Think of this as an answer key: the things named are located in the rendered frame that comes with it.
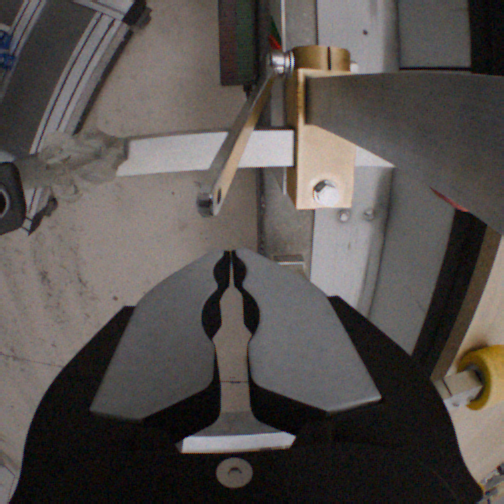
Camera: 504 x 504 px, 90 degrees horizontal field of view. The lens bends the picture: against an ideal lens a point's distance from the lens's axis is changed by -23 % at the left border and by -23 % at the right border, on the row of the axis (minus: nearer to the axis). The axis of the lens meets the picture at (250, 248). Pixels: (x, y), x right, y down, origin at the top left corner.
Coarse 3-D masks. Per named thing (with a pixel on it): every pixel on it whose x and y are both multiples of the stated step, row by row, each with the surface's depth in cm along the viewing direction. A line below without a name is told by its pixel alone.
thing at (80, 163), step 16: (96, 128) 23; (48, 144) 23; (64, 144) 22; (80, 144) 23; (96, 144) 23; (112, 144) 23; (48, 160) 22; (64, 160) 23; (80, 160) 23; (96, 160) 23; (112, 160) 24; (64, 176) 24; (80, 176) 24; (96, 176) 24; (112, 176) 25; (64, 192) 24; (80, 192) 25
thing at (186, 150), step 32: (224, 128) 26; (256, 128) 26; (288, 128) 26; (32, 160) 24; (128, 160) 25; (160, 160) 25; (192, 160) 25; (256, 160) 25; (288, 160) 26; (384, 160) 26
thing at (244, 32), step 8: (240, 0) 31; (248, 0) 31; (240, 8) 32; (248, 8) 32; (240, 16) 32; (248, 16) 32; (240, 24) 33; (248, 24) 33; (240, 32) 33; (248, 32) 33; (240, 40) 34; (248, 40) 34; (240, 48) 34; (248, 48) 34; (240, 56) 35; (248, 56) 35; (240, 64) 35; (248, 64) 35; (240, 72) 36; (248, 72) 36; (240, 80) 36; (248, 80) 36
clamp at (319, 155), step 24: (312, 48) 21; (336, 48) 21; (312, 72) 21; (336, 72) 21; (288, 96) 26; (288, 120) 27; (312, 144) 24; (336, 144) 24; (288, 168) 29; (312, 168) 25; (336, 168) 25; (288, 192) 30; (312, 192) 26
